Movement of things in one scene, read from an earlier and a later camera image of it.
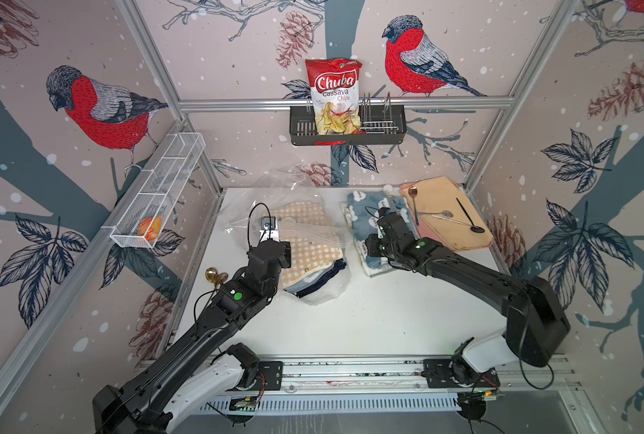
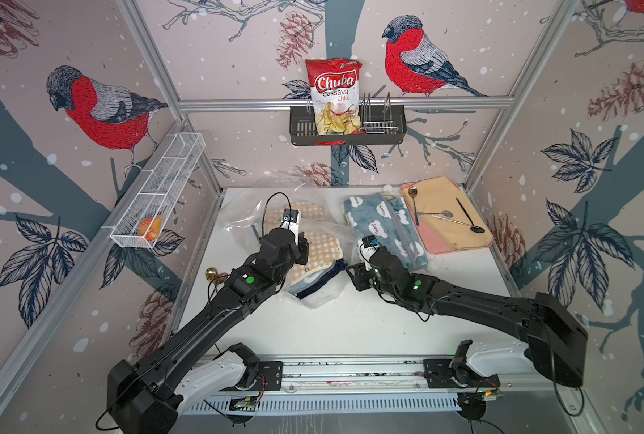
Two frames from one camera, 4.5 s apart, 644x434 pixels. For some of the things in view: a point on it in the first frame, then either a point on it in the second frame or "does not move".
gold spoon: (412, 192) does not move
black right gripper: (370, 244) → (358, 275)
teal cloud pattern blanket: (364, 209) does not move
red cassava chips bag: (336, 95) does not move
